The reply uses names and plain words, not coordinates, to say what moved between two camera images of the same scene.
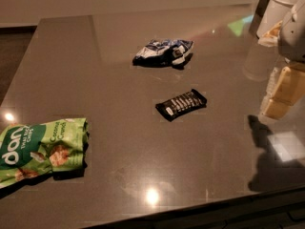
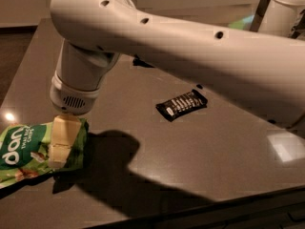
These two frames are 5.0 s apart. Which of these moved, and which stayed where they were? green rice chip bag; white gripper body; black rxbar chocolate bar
Moved: white gripper body
Stayed: green rice chip bag; black rxbar chocolate bar
